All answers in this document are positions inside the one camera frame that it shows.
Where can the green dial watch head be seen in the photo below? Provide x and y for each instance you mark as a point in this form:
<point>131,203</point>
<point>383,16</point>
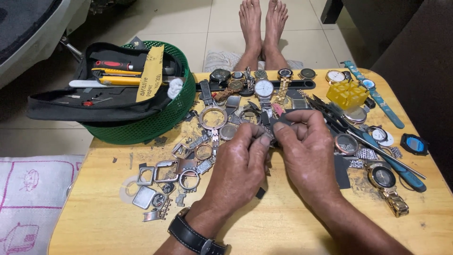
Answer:
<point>261,74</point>

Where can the small silver blue dial watch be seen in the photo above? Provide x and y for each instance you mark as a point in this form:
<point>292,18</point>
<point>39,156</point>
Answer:
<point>237,75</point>

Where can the gold watch with black dial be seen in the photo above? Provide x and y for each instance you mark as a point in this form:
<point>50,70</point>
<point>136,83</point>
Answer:
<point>384,177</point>

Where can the yellow abrasive paper sheet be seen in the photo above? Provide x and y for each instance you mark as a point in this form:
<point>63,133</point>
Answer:
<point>150,78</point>

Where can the white cushion with pink print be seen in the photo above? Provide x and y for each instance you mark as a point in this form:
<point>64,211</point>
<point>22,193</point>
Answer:
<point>32,205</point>

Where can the person's leg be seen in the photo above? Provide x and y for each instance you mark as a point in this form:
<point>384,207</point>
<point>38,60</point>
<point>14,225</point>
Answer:
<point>274,28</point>
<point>250,28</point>

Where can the person's left hand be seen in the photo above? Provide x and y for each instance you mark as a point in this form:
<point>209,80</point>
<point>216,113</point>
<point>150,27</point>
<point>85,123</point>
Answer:
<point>233,166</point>

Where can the black digital watch head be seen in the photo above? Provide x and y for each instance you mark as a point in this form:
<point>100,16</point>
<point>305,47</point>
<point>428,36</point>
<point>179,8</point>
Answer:
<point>414,144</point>

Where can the square silver case back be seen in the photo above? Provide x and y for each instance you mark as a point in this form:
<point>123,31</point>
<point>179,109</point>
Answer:
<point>144,197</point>

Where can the square grey watch case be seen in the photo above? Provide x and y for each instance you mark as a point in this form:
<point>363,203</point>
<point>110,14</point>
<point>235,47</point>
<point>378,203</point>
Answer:
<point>300,103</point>

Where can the large square silver case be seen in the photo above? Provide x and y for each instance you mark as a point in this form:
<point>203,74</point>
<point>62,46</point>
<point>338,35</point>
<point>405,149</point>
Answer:
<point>157,173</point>

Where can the large rose gold bezel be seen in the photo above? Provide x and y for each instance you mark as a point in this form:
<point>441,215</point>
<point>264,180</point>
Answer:
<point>202,122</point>

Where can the round grey watch dial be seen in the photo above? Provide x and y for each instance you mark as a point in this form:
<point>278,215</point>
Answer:
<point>228,132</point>

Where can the yellow plastic watch case holder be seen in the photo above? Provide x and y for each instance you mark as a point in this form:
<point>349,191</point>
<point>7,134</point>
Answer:
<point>346,94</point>

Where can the round silver case with lugs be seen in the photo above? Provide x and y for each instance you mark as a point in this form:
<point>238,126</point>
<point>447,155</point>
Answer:
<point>181,180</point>

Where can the metal kickstand with spring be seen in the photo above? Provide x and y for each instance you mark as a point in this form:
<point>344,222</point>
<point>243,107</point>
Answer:
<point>72,48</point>

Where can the white dial silver watch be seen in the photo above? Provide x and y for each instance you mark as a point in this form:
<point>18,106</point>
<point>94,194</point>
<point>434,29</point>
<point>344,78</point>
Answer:
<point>263,88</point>

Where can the black angular watch head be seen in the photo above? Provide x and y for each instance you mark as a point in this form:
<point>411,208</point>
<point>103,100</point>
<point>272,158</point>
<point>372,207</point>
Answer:
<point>220,75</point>

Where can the silver mesh band piece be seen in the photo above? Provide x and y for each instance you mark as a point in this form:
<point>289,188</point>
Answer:
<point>366,153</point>
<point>396,152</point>

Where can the dark dial round watch head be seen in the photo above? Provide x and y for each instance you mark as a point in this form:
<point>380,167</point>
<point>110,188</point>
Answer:
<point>307,73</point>

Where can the black fabric tool pouch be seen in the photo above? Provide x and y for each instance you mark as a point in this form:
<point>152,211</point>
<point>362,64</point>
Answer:
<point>106,109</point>

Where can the small black square scrap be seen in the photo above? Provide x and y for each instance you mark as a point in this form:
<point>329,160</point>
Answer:
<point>260,193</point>

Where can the person's right hand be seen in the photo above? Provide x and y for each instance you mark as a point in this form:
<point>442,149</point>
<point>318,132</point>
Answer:
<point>311,159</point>

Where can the small rectangular silver watch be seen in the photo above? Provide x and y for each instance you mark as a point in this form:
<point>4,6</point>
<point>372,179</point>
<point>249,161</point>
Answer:
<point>204,165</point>

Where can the rose gold round watch case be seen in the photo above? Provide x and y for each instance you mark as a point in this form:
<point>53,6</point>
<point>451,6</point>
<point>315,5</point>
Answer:
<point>346,144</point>

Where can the dark sofa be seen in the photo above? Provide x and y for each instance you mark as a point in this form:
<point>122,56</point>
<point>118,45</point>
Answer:
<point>407,35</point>

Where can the small silver watch part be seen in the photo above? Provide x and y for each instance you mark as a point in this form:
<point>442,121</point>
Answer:
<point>271,139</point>

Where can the white cotton wad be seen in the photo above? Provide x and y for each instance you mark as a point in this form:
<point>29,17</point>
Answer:
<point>175,88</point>

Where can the slim yellow utility knife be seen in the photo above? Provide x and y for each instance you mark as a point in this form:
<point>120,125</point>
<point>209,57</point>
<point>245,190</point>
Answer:
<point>116,72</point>

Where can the long thin metal rod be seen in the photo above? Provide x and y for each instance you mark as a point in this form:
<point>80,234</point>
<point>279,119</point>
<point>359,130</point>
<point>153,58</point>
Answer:
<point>389,156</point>

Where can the dark abrasive paper piece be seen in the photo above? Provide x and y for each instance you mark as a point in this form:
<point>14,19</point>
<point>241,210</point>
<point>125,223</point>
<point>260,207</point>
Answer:
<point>273,120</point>

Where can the white flat file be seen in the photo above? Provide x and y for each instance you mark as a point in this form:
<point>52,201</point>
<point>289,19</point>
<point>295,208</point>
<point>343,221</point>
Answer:
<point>85,83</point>

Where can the small rose gold round bezel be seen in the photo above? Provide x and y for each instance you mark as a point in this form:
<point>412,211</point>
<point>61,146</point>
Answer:
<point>196,152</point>

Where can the person's right leg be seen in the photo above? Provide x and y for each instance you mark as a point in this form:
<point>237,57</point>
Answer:
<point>274,28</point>

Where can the pink scrap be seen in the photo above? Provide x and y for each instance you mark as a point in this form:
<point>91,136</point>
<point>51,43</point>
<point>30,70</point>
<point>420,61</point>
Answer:
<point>278,109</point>

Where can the small red precision screwdriver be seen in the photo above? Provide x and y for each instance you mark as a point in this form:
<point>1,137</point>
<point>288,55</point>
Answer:
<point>90,103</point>

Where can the person's left leg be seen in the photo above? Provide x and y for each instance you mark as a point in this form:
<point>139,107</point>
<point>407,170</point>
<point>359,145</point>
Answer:
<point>250,28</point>

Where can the copper square plate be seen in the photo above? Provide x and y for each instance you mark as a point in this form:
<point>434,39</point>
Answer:
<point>185,165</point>

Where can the round silver case back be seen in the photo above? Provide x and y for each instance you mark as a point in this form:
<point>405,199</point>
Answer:
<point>355,115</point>

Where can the square rose gold bezel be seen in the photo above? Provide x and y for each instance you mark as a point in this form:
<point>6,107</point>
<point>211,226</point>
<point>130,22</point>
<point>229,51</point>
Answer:
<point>176,151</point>

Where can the white scooter body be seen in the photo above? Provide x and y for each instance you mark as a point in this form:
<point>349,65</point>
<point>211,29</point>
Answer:
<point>35,39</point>

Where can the white dial gold watch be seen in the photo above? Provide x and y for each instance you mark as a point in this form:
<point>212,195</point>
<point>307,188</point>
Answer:
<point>335,76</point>

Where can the black thread snips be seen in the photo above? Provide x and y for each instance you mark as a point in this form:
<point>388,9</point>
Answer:
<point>327,110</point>

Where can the green plastic mesh basket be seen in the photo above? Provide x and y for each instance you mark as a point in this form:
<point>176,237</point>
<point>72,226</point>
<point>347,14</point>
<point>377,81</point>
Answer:
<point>159,124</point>

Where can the small white dial watch head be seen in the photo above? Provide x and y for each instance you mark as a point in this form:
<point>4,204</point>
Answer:
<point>378,134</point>

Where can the thick yellow utility knife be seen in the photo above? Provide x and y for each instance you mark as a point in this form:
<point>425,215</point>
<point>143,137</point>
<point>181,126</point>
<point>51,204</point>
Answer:
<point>118,80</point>

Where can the small square silver bezel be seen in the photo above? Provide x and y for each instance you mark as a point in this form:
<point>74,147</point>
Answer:
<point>139,177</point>

